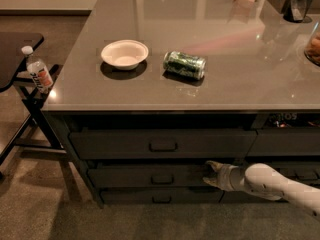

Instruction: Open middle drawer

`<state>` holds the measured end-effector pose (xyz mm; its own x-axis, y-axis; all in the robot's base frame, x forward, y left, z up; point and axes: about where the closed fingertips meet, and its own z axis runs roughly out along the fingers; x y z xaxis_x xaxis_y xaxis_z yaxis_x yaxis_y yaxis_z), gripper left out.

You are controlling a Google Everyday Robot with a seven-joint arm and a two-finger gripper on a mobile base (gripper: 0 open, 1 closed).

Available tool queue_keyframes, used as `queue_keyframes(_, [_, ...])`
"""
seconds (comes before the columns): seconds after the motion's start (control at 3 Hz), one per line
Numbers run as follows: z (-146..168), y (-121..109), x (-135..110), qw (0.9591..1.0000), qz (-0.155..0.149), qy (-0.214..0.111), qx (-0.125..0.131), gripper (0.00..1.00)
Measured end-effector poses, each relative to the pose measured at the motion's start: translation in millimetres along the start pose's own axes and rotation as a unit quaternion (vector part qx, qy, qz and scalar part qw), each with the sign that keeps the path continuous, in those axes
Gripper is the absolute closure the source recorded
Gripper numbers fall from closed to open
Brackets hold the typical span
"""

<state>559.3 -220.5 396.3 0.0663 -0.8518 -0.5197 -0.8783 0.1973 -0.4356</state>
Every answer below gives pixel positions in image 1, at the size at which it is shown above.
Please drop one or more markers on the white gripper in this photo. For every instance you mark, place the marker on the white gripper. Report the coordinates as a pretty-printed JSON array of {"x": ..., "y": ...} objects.
[{"x": 225, "y": 176}]

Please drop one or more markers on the drawer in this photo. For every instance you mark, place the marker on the drawer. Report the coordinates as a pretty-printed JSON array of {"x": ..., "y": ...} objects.
[
  {"x": 170, "y": 195},
  {"x": 159, "y": 175},
  {"x": 162, "y": 143},
  {"x": 286, "y": 142},
  {"x": 304, "y": 172},
  {"x": 239, "y": 197}
]

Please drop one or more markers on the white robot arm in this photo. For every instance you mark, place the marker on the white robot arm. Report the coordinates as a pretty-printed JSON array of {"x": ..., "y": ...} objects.
[{"x": 263, "y": 181}]

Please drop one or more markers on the green soda can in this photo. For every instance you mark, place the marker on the green soda can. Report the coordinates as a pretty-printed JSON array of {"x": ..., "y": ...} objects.
[{"x": 184, "y": 65}]

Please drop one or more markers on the white paper bowl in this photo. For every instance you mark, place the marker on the white paper bowl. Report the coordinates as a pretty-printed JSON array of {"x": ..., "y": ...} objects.
[{"x": 124, "y": 54}]

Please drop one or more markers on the glass snack jar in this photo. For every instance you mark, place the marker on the glass snack jar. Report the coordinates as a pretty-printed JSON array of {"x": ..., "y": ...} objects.
[{"x": 312, "y": 49}]

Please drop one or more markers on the black glass holder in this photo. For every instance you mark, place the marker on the black glass holder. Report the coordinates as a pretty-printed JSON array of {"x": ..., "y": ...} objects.
[{"x": 295, "y": 11}]

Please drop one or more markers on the clear plastic drink bottle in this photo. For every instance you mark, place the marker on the clear plastic drink bottle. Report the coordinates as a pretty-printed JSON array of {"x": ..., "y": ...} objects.
[{"x": 37, "y": 70}]

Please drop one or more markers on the dark cabinet frame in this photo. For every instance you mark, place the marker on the dark cabinet frame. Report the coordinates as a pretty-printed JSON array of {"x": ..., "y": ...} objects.
[{"x": 64, "y": 123}]

